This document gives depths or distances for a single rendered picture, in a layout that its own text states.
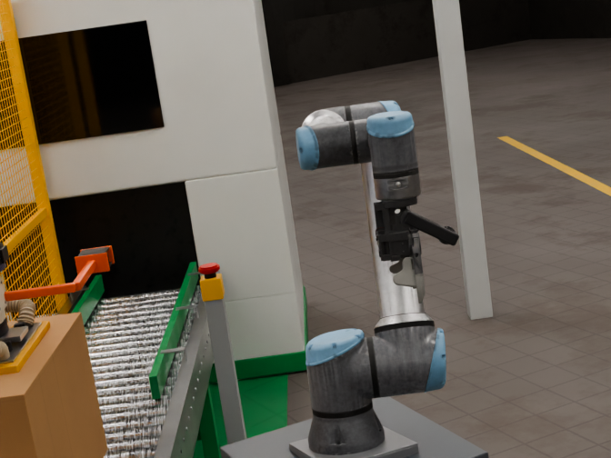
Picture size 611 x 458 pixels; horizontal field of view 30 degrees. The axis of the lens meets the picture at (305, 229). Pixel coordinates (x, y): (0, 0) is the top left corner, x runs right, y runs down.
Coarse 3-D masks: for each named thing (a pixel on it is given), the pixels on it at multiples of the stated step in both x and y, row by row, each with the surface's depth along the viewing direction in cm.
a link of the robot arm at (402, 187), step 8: (408, 176) 221; (416, 176) 222; (376, 184) 223; (384, 184) 221; (392, 184) 221; (400, 184) 220; (408, 184) 221; (416, 184) 222; (376, 192) 224; (384, 192) 222; (392, 192) 221; (400, 192) 221; (408, 192) 221; (416, 192) 222; (384, 200) 222; (392, 200) 222; (400, 200) 222
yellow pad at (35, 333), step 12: (24, 324) 284; (36, 324) 290; (48, 324) 293; (36, 336) 281; (12, 348) 273; (24, 348) 273; (12, 360) 264; (24, 360) 267; (0, 372) 262; (12, 372) 262
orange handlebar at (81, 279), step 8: (88, 264) 295; (80, 272) 289; (88, 272) 290; (80, 280) 281; (32, 288) 279; (40, 288) 278; (48, 288) 278; (56, 288) 278; (64, 288) 278; (72, 288) 278; (80, 288) 279; (8, 296) 278; (16, 296) 278; (24, 296) 278; (32, 296) 278; (40, 296) 279
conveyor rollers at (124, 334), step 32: (96, 320) 505; (128, 320) 502; (160, 320) 493; (192, 320) 485; (96, 352) 460; (128, 352) 458; (96, 384) 423; (128, 384) 415; (128, 416) 388; (160, 416) 380; (128, 448) 361
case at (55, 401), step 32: (64, 320) 299; (64, 352) 283; (0, 384) 255; (32, 384) 253; (64, 384) 279; (0, 416) 248; (32, 416) 250; (64, 416) 275; (96, 416) 306; (0, 448) 250; (32, 448) 249; (64, 448) 271; (96, 448) 302
